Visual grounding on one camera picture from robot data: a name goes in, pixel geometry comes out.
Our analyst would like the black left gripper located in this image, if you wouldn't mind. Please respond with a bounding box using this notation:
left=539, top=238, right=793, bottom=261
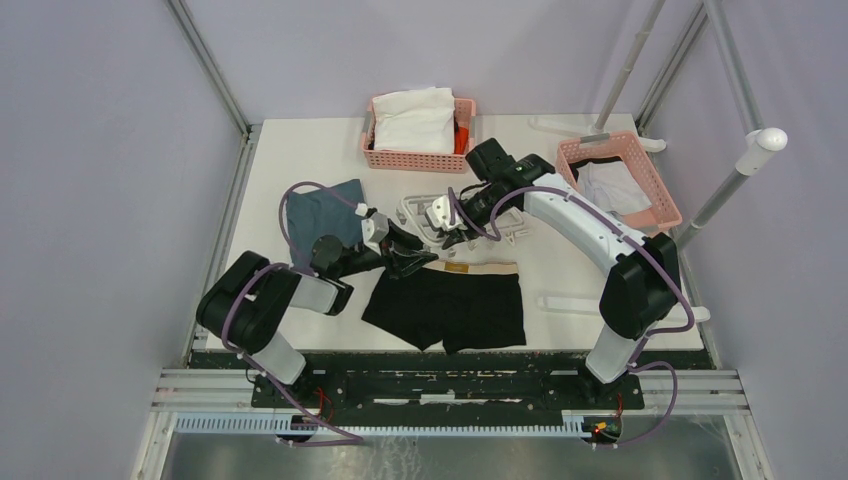
left=338, top=218, right=439, bottom=280

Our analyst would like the white clip hanger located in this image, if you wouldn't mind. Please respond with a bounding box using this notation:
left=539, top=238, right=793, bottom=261
left=396, top=195, right=532, bottom=250

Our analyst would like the black underwear beige waistband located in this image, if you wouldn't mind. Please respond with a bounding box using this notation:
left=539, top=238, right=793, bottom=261
left=362, top=261, right=527, bottom=354

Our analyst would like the pink basket with white cloth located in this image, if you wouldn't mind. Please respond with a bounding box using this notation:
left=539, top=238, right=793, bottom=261
left=360, top=98, right=477, bottom=174

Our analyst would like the pink basket with underwear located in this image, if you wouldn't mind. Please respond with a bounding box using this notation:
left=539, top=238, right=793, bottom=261
left=555, top=131, right=683, bottom=235

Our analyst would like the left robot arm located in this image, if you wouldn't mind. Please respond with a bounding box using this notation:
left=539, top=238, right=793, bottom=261
left=195, top=217, right=438, bottom=407

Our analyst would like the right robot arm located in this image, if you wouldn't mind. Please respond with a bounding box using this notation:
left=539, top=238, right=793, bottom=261
left=425, top=138, right=684, bottom=408

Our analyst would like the light grey underwear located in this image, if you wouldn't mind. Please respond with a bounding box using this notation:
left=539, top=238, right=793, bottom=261
left=575, top=160, right=652, bottom=216

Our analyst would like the folded blue-grey cloth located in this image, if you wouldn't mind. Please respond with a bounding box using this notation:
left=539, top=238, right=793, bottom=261
left=284, top=179, right=365, bottom=270

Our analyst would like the white crumpled cloth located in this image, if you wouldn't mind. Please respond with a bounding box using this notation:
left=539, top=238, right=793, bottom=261
left=372, top=87, right=455, bottom=154

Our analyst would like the metal drying rack stand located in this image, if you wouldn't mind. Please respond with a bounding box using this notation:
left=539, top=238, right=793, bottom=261
left=529, top=0, right=790, bottom=325

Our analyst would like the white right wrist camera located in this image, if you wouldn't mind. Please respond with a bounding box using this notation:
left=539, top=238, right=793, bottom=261
left=425, top=195, right=466, bottom=232

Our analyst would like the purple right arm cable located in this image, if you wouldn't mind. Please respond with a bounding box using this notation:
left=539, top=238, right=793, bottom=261
left=447, top=185, right=697, bottom=448

